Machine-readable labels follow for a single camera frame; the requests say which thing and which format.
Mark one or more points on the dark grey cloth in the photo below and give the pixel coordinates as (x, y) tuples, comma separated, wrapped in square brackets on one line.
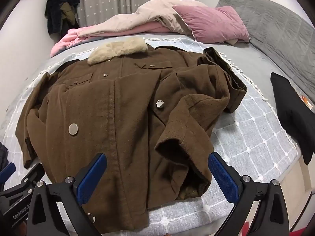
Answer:
[(3, 154)]

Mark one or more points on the grey dotted curtain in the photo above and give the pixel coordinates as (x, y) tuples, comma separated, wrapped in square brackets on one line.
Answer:
[(123, 0)]

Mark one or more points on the small orange object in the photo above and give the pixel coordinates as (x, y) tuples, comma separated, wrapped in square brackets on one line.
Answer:
[(305, 99)]

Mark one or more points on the pink pillow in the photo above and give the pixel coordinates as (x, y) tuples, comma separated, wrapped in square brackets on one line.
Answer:
[(211, 22)]

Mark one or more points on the light blue checked tasselled blanket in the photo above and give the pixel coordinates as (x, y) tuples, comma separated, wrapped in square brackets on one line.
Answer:
[(253, 127)]

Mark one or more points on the dark fuzzy hanging garment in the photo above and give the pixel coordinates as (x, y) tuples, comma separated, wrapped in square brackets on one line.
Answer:
[(55, 7)]

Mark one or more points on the brown coat with fur collar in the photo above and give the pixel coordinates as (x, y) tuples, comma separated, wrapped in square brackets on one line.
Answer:
[(110, 115)]

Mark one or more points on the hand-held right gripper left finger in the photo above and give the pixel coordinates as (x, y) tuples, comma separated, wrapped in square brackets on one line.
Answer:
[(92, 177)]

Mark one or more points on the small beige cloth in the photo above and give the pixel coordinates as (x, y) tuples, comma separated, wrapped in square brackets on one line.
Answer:
[(237, 42)]

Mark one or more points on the black cloth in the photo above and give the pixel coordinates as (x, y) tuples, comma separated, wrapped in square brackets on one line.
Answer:
[(292, 113)]

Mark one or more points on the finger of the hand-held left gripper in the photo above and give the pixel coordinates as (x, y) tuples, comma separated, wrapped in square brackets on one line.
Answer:
[(7, 171), (33, 175)]

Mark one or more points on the olive hanging garment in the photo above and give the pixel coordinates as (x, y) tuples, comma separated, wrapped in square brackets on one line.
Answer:
[(67, 12)]

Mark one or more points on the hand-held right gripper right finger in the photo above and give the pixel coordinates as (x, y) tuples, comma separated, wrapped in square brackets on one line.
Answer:
[(222, 177)]

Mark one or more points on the beige and pink duvet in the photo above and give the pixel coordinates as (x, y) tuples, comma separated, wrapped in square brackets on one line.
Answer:
[(137, 21)]

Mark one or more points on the bed with grey sheet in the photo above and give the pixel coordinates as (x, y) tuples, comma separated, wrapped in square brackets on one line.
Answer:
[(267, 60)]

